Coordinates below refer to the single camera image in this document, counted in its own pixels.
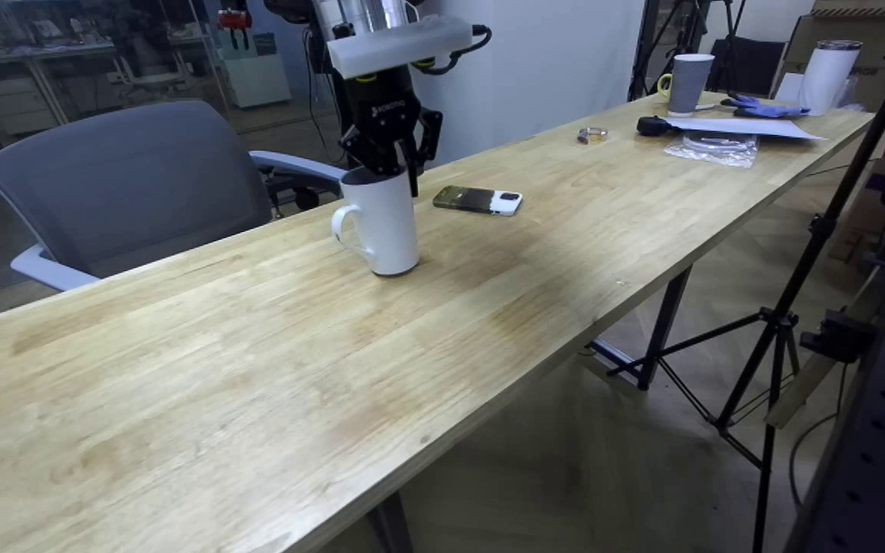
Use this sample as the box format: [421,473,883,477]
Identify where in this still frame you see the white paper sheets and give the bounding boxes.
[662,107,825,144]

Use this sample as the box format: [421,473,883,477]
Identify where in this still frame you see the dark workbench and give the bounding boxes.
[0,37,123,157]

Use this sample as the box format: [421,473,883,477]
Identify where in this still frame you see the black chair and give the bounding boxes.
[703,34,791,101]

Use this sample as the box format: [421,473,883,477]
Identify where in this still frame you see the black table leg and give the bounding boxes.
[363,489,418,553]
[634,261,694,392]

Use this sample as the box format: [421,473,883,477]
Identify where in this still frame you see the grey paper cup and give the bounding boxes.
[655,53,721,116]

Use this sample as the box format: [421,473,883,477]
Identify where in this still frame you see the white storage box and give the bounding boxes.
[219,26,297,109]

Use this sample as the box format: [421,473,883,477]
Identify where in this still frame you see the black power adapter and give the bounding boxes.
[795,309,880,369]

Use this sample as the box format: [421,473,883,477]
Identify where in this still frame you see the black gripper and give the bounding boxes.
[341,63,443,200]

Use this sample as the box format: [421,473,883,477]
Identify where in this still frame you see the clear plastic bag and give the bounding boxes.
[663,132,764,170]

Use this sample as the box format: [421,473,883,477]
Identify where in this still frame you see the brown cardboard box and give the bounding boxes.
[782,0,885,109]

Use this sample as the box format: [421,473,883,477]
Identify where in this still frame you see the white ceramic mug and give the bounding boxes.
[330,167,426,278]

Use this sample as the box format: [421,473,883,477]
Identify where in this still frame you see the smartphone with photo case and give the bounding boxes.
[430,183,526,217]

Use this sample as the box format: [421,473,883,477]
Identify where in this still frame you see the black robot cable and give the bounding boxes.
[409,21,494,77]

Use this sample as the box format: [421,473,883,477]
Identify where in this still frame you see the small black object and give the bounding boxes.
[634,113,678,140]

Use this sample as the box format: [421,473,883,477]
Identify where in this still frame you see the black camera tripod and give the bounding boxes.
[587,8,885,553]

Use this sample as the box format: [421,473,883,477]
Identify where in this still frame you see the black stand column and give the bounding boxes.
[262,0,406,178]

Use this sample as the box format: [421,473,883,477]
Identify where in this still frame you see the grey office chair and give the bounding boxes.
[0,94,357,296]

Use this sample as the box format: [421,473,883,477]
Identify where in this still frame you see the black metal stand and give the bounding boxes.
[627,0,753,101]

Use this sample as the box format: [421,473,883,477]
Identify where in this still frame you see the blue cloth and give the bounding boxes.
[723,88,812,124]

